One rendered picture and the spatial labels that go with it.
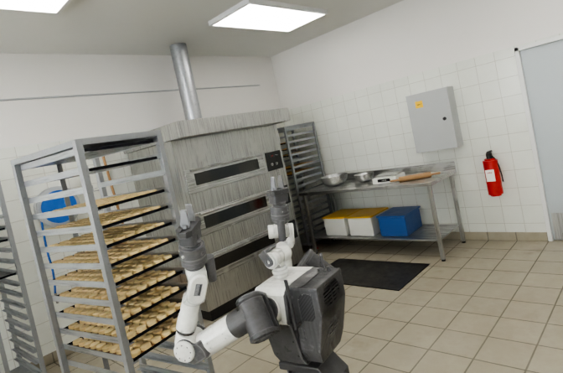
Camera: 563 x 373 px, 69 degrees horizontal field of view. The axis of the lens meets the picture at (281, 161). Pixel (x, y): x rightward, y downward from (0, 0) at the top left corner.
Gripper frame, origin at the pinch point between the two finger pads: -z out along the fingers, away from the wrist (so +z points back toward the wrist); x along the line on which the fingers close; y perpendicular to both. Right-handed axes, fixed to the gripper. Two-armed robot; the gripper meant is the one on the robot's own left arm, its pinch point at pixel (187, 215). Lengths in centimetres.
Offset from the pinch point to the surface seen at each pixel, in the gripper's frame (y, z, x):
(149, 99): -183, 10, 348
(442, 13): 165, -64, 400
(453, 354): 120, 156, 114
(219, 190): -81, 98, 267
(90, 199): -60, 9, 35
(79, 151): -64, -12, 40
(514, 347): 158, 150, 117
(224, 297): -75, 199, 224
